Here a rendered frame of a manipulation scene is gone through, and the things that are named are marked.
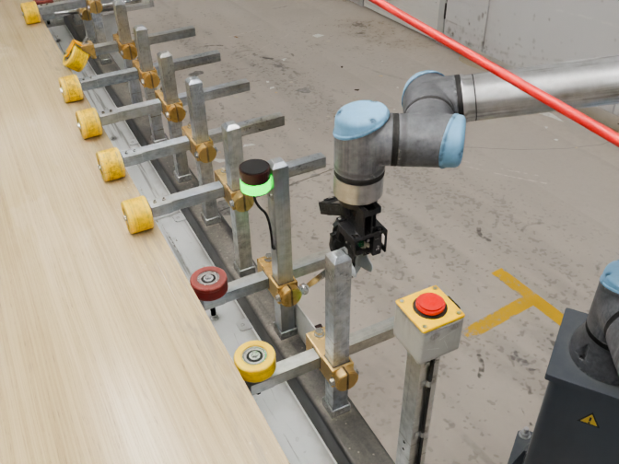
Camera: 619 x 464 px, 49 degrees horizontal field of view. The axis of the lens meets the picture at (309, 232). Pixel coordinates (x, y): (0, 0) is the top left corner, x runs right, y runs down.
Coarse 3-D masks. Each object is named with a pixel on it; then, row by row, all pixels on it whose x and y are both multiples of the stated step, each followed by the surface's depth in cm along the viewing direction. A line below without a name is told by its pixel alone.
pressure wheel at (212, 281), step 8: (200, 272) 149; (208, 272) 149; (216, 272) 149; (224, 272) 149; (192, 280) 147; (200, 280) 147; (208, 280) 147; (216, 280) 147; (224, 280) 147; (200, 288) 145; (208, 288) 145; (216, 288) 145; (224, 288) 147; (200, 296) 146; (208, 296) 145; (216, 296) 146
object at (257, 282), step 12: (324, 252) 161; (300, 264) 157; (312, 264) 158; (324, 264) 160; (252, 276) 154; (264, 276) 154; (300, 276) 158; (228, 288) 151; (240, 288) 152; (252, 288) 153; (264, 288) 155; (216, 300) 150; (228, 300) 152
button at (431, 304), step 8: (424, 296) 95; (432, 296) 95; (440, 296) 95; (416, 304) 94; (424, 304) 94; (432, 304) 94; (440, 304) 94; (424, 312) 93; (432, 312) 93; (440, 312) 93
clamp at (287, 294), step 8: (264, 256) 158; (264, 264) 156; (264, 272) 155; (272, 272) 154; (272, 280) 152; (296, 280) 152; (272, 288) 153; (280, 288) 150; (288, 288) 150; (296, 288) 150; (280, 296) 150; (288, 296) 150; (296, 296) 151; (288, 304) 151
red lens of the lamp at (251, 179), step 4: (264, 160) 134; (240, 164) 133; (268, 164) 132; (268, 168) 131; (240, 172) 131; (264, 172) 130; (268, 172) 131; (240, 176) 131; (244, 176) 130; (248, 176) 130; (252, 176) 129; (256, 176) 130; (260, 176) 130; (264, 176) 130; (268, 176) 132; (244, 180) 131; (248, 180) 130; (252, 180) 130; (256, 180) 130; (260, 180) 130; (264, 180) 131; (248, 184) 131; (252, 184) 131; (256, 184) 131
